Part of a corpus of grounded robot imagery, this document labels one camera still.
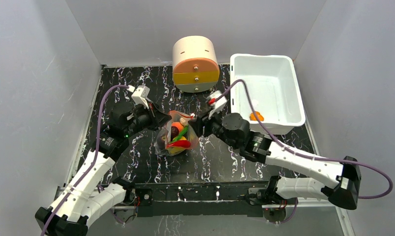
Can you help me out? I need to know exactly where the purple cable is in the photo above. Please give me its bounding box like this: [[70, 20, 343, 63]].
[[39, 85, 135, 236], [214, 79, 394, 199]]

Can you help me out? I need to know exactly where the orange peach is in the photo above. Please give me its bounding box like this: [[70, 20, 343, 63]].
[[171, 121, 184, 133]]

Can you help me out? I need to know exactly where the green chili pepper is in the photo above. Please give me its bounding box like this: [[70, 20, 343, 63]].
[[172, 126, 189, 142]]

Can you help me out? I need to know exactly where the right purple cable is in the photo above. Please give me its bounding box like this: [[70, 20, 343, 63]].
[[214, 79, 394, 199]]

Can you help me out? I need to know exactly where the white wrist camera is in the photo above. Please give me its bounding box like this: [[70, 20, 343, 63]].
[[128, 85, 150, 109], [207, 90, 227, 119]]

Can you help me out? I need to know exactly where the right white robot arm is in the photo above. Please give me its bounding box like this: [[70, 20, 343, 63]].
[[189, 113, 361, 210]]

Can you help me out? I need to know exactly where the red chili pepper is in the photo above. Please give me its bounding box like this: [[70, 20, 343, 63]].
[[166, 140, 191, 149]]

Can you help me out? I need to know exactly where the small orange pepper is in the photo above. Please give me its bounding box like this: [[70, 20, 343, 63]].
[[250, 111, 264, 121]]

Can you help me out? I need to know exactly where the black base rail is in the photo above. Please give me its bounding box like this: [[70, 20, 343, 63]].
[[132, 180, 344, 218]]

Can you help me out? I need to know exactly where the yellow lemon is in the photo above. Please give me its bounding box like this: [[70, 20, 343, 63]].
[[166, 137, 187, 156]]

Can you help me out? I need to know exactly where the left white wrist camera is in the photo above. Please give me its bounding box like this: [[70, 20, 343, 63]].
[[128, 85, 150, 109]]

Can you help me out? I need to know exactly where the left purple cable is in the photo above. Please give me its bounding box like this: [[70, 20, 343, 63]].
[[39, 85, 135, 236]]

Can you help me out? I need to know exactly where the small dark red fruit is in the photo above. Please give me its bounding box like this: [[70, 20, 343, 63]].
[[170, 126, 179, 139]]

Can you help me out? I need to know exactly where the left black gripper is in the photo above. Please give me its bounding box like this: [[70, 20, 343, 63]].
[[124, 101, 172, 138]]

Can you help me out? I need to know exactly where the clear zip bag orange zipper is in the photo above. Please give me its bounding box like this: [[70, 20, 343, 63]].
[[154, 110, 199, 156]]

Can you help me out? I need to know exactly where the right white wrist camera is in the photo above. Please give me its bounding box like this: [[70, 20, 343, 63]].
[[207, 90, 227, 119]]

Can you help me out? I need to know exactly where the round three-drawer cabinet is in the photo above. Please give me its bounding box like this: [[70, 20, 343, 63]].
[[172, 35, 220, 93]]

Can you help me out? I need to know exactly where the white plastic bin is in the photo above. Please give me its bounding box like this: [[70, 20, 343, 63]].
[[229, 54, 306, 135]]

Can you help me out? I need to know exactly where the garlic bulb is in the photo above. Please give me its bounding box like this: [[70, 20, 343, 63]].
[[179, 117, 189, 127]]

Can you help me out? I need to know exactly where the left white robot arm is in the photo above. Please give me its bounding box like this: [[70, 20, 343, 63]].
[[35, 102, 171, 236]]

